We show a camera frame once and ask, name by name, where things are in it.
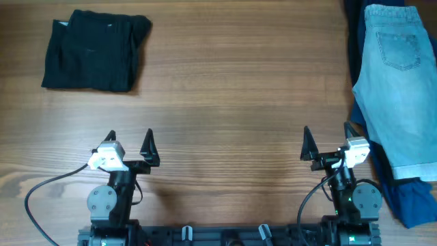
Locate dark blue garment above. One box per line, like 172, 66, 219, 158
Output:
350, 0, 437, 229

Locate right black cable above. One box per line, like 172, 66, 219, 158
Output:
296, 156, 346, 240

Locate light blue denim shorts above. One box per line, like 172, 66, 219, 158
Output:
352, 4, 436, 182

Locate left black cable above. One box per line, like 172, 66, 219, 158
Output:
23, 163, 90, 246

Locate folded black garment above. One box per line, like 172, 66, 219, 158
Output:
41, 10, 152, 92

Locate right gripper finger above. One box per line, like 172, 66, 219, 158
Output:
300, 126, 319, 161
343, 122, 361, 139

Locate black cable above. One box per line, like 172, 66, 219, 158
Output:
23, 163, 90, 246
296, 156, 346, 240

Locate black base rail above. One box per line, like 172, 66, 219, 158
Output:
77, 224, 382, 246

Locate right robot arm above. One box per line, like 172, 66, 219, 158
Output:
297, 122, 383, 245

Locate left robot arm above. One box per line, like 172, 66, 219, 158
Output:
77, 128, 160, 246

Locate black garment under pile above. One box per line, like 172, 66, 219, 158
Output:
343, 0, 421, 187

